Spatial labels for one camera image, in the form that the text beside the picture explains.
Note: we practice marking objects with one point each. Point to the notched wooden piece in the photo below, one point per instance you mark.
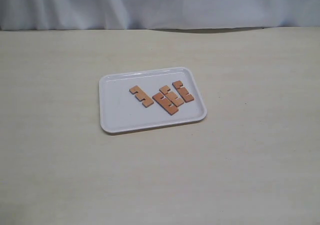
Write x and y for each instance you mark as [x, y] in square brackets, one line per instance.
[141, 96]
[183, 92]
[165, 103]
[171, 96]

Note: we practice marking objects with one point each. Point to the white fabric backdrop curtain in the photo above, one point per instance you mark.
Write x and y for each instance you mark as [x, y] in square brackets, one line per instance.
[156, 14]

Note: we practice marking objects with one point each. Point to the white rectangular plastic tray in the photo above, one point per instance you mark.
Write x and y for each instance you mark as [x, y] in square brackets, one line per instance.
[121, 111]

